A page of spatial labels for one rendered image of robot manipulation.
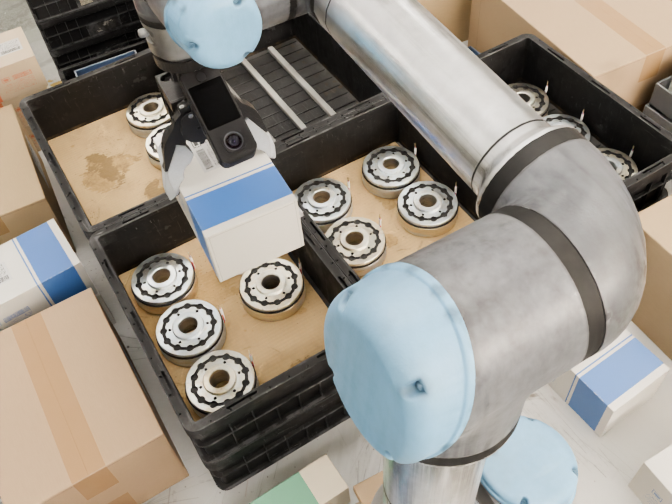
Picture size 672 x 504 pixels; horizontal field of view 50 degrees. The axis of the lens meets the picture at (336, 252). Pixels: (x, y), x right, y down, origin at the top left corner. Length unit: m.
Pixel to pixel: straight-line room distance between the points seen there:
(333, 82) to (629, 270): 1.11
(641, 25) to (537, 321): 1.21
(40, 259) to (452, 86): 0.86
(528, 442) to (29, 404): 0.70
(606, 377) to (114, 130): 1.02
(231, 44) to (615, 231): 0.37
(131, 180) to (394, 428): 1.03
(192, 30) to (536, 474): 0.57
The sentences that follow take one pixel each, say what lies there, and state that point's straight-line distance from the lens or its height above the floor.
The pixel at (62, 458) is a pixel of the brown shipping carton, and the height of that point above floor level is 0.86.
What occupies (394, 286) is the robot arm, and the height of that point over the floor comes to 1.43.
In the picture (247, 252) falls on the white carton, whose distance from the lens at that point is 0.90.
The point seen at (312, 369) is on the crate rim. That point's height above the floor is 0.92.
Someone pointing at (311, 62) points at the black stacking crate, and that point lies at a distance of 1.58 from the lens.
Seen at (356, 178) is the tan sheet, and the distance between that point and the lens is 1.31.
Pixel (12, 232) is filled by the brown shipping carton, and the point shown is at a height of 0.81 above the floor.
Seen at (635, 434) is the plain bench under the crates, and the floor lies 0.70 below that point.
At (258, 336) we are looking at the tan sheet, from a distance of 1.12.
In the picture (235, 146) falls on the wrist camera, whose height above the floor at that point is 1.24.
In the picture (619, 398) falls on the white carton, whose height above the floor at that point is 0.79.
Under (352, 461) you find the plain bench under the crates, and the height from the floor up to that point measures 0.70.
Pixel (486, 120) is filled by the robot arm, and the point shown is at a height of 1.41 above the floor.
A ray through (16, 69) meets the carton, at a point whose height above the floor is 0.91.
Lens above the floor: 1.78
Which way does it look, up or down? 52 degrees down
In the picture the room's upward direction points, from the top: 6 degrees counter-clockwise
